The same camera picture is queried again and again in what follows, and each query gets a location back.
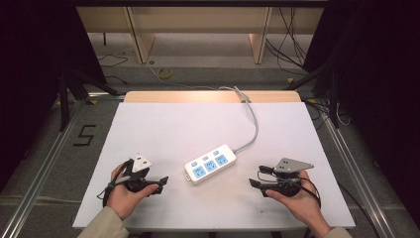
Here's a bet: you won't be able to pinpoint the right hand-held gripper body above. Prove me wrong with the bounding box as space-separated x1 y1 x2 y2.
258 157 315 198

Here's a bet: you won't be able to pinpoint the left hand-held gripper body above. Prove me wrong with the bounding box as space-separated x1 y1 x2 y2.
122 153 154 194

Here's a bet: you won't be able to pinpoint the person's left hand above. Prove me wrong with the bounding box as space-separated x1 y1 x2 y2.
106 163 159 221

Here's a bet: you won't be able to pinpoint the person's right hand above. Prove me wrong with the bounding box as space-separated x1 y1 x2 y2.
264 170 332 238

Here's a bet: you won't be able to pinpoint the white blue power strip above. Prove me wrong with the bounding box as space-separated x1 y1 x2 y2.
183 144 238 185

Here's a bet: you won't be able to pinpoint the white table mat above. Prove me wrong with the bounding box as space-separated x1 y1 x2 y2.
71 101 357 233

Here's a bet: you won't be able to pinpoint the black metal stand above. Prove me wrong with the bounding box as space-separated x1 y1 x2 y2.
56 64 121 133
282 60 342 129

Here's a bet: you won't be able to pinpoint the yellow tape roll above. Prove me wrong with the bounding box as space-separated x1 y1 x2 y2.
156 66 173 80

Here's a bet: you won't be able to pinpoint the dark curtain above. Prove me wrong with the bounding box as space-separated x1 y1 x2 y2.
302 0 420 221
0 0 108 194

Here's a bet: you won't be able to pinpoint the beige wooden shelf unit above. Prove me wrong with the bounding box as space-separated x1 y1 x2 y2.
75 6 325 65

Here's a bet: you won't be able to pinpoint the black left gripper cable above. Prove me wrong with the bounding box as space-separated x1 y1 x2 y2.
96 159 135 208

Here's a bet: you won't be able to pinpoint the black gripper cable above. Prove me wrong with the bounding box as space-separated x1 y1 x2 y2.
96 159 135 208
257 170 380 238

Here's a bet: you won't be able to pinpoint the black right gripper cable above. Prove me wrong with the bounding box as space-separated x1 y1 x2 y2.
257 170 380 238

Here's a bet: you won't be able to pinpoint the grey power strip cable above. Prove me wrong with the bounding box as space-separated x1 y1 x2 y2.
217 85 260 155

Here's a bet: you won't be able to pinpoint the aluminium floor rail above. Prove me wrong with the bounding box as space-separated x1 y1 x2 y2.
315 105 399 238
0 97 87 238

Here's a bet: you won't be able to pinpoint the white floor cable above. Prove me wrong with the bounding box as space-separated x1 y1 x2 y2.
146 60 220 92

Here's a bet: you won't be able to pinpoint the black floor cable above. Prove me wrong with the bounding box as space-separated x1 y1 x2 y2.
96 52 130 85

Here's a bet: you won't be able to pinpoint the black hanging cables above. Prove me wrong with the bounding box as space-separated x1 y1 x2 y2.
264 6 319 77

